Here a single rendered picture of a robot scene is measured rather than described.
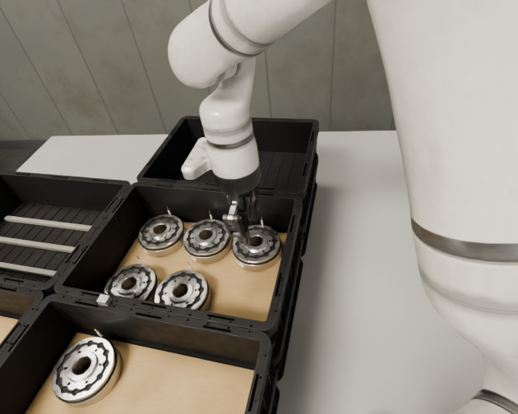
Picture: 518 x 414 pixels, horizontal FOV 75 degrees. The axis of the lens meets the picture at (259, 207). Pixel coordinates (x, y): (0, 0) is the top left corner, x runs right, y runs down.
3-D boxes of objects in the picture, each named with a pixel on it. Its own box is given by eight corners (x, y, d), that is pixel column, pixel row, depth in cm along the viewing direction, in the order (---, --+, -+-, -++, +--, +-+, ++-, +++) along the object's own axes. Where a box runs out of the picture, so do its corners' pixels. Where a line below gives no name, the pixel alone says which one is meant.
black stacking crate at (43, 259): (149, 216, 87) (132, 182, 79) (80, 323, 67) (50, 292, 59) (26, 203, 97) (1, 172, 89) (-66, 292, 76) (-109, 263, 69)
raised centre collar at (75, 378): (104, 354, 56) (102, 352, 56) (88, 385, 53) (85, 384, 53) (79, 349, 58) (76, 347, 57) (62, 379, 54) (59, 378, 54)
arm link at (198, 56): (153, 47, 41) (183, -13, 29) (213, 26, 44) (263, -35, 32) (180, 101, 43) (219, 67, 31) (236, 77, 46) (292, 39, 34)
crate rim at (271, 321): (303, 203, 71) (303, 194, 69) (275, 340, 50) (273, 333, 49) (136, 188, 80) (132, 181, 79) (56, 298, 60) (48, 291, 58)
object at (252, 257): (284, 228, 73) (284, 227, 72) (275, 266, 66) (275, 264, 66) (240, 223, 75) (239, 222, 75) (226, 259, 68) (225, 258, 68)
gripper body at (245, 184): (252, 179, 48) (259, 223, 55) (264, 145, 54) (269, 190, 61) (203, 177, 50) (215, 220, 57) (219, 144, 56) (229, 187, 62)
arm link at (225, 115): (244, 113, 53) (197, 136, 50) (227, 4, 43) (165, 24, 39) (273, 129, 49) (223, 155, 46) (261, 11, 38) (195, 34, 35)
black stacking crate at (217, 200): (303, 233, 77) (302, 197, 70) (278, 364, 57) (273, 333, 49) (150, 216, 87) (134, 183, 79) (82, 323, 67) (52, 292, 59)
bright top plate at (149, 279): (164, 267, 69) (163, 264, 69) (144, 311, 62) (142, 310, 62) (119, 263, 71) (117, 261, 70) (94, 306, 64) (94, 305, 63)
